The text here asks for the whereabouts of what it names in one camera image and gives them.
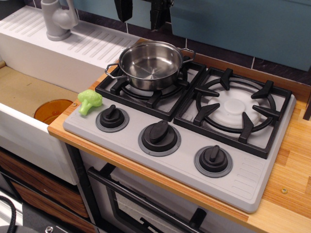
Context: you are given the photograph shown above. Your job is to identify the white toy sink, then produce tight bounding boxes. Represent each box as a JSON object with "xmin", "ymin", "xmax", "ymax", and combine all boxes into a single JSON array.
[{"xmin": 0, "ymin": 6, "xmax": 138, "ymax": 185}]

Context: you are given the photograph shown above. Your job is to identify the stainless steel pot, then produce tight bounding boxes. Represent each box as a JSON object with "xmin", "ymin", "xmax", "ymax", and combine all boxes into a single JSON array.
[{"xmin": 105, "ymin": 41, "xmax": 196, "ymax": 91}]

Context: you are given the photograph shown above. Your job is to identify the black left burner grate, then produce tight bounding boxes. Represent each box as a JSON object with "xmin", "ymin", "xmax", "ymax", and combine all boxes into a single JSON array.
[{"xmin": 95, "ymin": 61, "xmax": 207, "ymax": 121}]

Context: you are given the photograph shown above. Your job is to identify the black burner grate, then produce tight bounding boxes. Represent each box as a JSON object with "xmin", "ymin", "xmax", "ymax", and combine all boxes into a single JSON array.
[
  {"xmin": 95, "ymin": 61, "xmax": 207, "ymax": 121},
  {"xmin": 174, "ymin": 68, "xmax": 294, "ymax": 159}
]

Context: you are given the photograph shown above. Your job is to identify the grey toy faucet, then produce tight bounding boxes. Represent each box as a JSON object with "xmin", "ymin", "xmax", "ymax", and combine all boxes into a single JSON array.
[{"xmin": 41, "ymin": 0, "xmax": 79, "ymax": 41}]

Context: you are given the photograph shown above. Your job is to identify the green plastic broccoli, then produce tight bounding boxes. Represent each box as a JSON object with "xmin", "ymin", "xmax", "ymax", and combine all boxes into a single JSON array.
[{"xmin": 78, "ymin": 89, "xmax": 103, "ymax": 116}]

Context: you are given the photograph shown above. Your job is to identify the black right stove knob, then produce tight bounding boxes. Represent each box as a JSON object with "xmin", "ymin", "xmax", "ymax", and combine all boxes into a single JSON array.
[{"xmin": 194, "ymin": 145, "xmax": 233, "ymax": 178}]

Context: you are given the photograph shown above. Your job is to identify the black left stove knob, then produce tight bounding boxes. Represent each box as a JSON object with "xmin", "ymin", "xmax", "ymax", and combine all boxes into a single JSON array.
[{"xmin": 96, "ymin": 104, "xmax": 130, "ymax": 133}]

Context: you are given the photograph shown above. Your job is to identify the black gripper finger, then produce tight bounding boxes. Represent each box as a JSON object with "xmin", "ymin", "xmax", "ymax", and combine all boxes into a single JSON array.
[
  {"xmin": 150, "ymin": 0, "xmax": 174, "ymax": 31},
  {"xmin": 114, "ymin": 0, "xmax": 133, "ymax": 22}
]

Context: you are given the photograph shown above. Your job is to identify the toy oven door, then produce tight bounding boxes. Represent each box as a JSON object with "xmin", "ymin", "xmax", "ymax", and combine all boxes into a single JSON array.
[{"xmin": 83, "ymin": 155, "xmax": 250, "ymax": 233}]

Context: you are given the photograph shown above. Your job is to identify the black braided cable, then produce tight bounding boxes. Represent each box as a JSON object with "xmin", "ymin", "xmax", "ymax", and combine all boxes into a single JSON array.
[{"xmin": 0, "ymin": 195, "xmax": 17, "ymax": 233}]

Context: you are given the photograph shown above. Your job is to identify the grey toy stove top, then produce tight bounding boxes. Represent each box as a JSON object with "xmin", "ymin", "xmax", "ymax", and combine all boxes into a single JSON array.
[{"xmin": 62, "ymin": 45, "xmax": 297, "ymax": 214}]

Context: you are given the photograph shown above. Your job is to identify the black middle stove knob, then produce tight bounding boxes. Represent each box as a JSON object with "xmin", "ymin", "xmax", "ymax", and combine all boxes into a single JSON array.
[{"xmin": 138, "ymin": 120, "xmax": 181, "ymax": 157}]

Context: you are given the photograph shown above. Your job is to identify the black right burner grate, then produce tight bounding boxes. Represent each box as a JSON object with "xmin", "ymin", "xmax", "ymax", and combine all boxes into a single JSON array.
[{"xmin": 174, "ymin": 68, "xmax": 294, "ymax": 159}]

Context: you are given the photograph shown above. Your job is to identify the wooden drawer front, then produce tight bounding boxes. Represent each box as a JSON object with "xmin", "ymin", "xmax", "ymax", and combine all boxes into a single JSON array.
[{"xmin": 0, "ymin": 148, "xmax": 96, "ymax": 233}]

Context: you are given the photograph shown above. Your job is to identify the orange sink drain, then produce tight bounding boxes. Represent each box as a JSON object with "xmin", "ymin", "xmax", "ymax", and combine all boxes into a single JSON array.
[{"xmin": 34, "ymin": 99, "xmax": 73, "ymax": 125}]

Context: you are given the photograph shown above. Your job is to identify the black oven door handle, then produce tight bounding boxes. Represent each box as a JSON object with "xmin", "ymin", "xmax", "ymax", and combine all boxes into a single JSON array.
[{"xmin": 87, "ymin": 164, "xmax": 207, "ymax": 233}]

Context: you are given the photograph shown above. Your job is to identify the black stove knob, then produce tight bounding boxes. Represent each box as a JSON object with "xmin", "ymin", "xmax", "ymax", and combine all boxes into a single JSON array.
[
  {"xmin": 138, "ymin": 120, "xmax": 181, "ymax": 157},
  {"xmin": 194, "ymin": 145, "xmax": 233, "ymax": 178},
  {"xmin": 96, "ymin": 104, "xmax": 130, "ymax": 133}
]

